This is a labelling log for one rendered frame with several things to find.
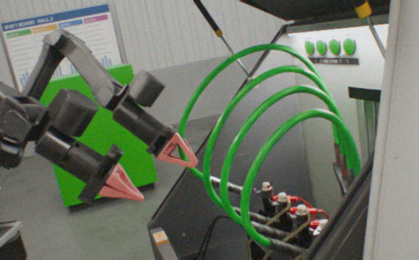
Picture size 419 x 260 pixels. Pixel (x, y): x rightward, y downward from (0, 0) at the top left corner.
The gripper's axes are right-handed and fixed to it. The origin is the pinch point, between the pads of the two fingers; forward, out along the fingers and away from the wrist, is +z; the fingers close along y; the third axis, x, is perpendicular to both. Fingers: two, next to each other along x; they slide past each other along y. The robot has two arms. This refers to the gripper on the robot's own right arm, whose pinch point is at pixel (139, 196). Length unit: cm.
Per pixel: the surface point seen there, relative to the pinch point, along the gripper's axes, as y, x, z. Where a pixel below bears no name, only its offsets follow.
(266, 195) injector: 9.7, 17.3, 26.1
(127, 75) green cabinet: -32, 340, -34
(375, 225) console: 21.6, -16.6, 29.1
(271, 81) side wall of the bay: 32, 54, 20
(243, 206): 11.3, -8.8, 13.7
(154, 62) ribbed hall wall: -34, 666, -26
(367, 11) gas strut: 46.0, -11.6, 10.4
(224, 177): 11.9, -1.1, 10.4
